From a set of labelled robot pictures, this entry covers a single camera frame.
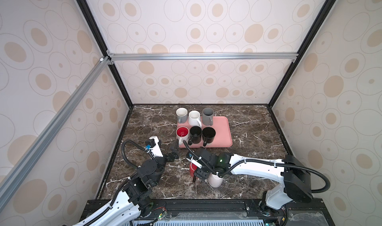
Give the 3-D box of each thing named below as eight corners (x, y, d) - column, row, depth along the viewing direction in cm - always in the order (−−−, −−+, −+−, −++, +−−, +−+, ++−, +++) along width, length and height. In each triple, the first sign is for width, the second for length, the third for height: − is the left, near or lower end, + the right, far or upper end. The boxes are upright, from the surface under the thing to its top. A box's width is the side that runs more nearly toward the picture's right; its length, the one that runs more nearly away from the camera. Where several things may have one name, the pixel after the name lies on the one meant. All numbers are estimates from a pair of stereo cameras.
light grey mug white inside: (176, 126, 107) (174, 118, 100) (177, 115, 114) (176, 107, 107) (187, 126, 107) (186, 118, 100) (187, 115, 114) (187, 107, 107)
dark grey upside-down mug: (202, 127, 108) (203, 117, 99) (202, 117, 114) (202, 107, 105) (212, 127, 108) (214, 117, 99) (211, 117, 114) (213, 107, 105)
